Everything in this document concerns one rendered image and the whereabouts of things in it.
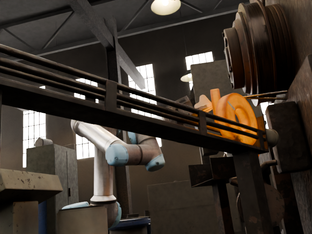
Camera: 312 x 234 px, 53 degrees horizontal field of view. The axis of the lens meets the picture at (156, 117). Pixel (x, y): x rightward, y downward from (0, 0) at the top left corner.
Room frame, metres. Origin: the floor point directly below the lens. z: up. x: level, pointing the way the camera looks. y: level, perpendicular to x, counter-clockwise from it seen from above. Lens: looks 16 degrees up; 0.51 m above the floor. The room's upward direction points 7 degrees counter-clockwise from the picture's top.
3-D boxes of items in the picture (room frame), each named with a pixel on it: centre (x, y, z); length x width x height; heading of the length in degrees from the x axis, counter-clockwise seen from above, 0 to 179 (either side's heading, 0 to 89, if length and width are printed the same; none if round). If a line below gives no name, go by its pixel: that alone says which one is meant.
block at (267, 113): (1.07, -0.45, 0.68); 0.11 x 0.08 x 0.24; 79
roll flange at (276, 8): (1.29, -0.56, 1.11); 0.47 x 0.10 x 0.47; 169
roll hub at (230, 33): (1.33, -0.39, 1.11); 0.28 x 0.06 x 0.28; 169
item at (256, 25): (1.31, -0.48, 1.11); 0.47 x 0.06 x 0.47; 169
